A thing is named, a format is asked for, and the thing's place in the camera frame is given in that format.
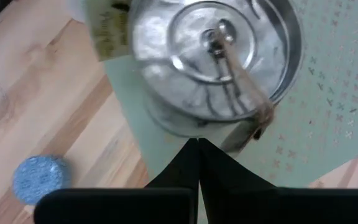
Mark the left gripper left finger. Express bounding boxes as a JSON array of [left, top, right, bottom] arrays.
[[34, 138, 200, 224]]

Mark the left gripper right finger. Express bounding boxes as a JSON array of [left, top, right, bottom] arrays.
[[199, 138, 358, 224]]

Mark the blue patterned candle holder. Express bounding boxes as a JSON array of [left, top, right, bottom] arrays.
[[12, 154, 71, 206]]

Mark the silver tin candle holder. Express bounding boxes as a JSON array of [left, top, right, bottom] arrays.
[[128, 0, 305, 154], [84, 0, 134, 62]]

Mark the green perforated mat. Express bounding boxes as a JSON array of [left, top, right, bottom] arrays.
[[103, 0, 358, 189]]

